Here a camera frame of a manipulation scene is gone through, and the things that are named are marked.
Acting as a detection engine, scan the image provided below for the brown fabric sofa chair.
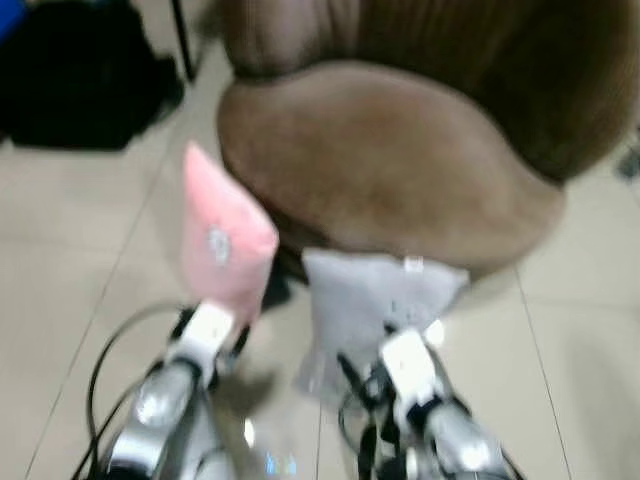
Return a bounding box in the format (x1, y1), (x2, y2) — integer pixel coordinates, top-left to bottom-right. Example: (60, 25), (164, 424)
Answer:
(215, 0), (640, 283)

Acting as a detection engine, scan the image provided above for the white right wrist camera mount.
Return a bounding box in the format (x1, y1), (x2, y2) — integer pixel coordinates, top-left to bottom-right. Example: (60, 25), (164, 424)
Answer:
(379, 327), (442, 407)

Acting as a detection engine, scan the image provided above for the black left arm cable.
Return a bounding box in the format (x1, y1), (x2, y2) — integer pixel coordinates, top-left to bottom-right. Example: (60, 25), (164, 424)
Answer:
(84, 303), (193, 480)

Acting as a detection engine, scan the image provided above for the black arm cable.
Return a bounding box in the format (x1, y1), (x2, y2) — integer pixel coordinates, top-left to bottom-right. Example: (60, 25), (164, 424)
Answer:
(335, 352), (401, 480)
(84, 303), (193, 480)

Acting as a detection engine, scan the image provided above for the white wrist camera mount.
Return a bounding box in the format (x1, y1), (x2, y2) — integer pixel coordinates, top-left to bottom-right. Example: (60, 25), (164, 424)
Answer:
(174, 300), (237, 367)
(379, 327), (442, 407)

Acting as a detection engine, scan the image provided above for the black pole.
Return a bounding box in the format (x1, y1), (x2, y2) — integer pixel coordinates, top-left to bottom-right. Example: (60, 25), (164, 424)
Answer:
(169, 0), (199, 84)

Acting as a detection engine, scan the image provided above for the pink pillow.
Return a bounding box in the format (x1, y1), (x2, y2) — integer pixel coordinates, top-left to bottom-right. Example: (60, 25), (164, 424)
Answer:
(180, 140), (281, 327)

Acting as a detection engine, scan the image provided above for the grey power strip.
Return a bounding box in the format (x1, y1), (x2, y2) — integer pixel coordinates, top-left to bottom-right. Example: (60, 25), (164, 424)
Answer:
(615, 146), (640, 182)

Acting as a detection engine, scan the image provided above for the grey pillow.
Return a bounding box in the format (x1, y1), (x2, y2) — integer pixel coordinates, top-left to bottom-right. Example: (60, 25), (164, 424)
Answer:
(293, 248), (471, 403)

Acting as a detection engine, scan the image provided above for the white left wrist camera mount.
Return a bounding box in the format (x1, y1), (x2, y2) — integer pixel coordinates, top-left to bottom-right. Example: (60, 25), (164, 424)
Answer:
(174, 300), (237, 367)

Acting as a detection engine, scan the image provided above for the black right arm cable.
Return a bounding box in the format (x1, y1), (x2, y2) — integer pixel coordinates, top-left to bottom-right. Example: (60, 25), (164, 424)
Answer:
(335, 352), (401, 480)

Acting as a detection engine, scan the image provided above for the black bag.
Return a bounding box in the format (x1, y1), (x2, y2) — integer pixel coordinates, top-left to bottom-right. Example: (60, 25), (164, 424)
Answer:
(0, 0), (187, 152)

